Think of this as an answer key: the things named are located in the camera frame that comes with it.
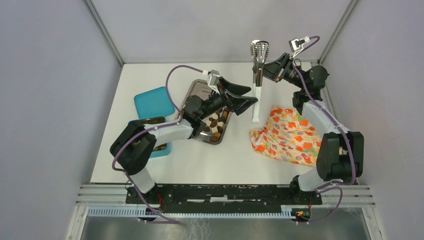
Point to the silver metal tray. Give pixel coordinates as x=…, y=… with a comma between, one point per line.
x=199, y=88

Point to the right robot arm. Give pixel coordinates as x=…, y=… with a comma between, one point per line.
x=341, y=155

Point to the pile of assorted chocolates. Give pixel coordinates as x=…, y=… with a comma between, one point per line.
x=215, y=126

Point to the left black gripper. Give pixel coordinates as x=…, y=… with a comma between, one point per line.
x=237, y=104

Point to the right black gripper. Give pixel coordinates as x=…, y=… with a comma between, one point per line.
x=276, y=67

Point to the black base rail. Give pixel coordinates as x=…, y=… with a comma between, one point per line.
x=228, y=199

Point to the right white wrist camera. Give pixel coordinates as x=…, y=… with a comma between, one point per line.
x=297, y=45

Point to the floral cloth bag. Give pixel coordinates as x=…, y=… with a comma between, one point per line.
x=287, y=136

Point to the teal box lid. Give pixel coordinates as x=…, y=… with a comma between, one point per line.
x=153, y=103

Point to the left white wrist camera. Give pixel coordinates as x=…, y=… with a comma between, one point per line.
x=213, y=79

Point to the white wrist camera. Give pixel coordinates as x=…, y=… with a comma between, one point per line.
x=297, y=45
x=213, y=79

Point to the teal chocolate box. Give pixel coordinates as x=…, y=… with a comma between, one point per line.
x=158, y=151

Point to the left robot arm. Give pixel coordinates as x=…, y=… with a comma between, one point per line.
x=134, y=163

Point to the metal serving tongs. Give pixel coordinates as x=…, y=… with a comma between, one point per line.
x=259, y=50

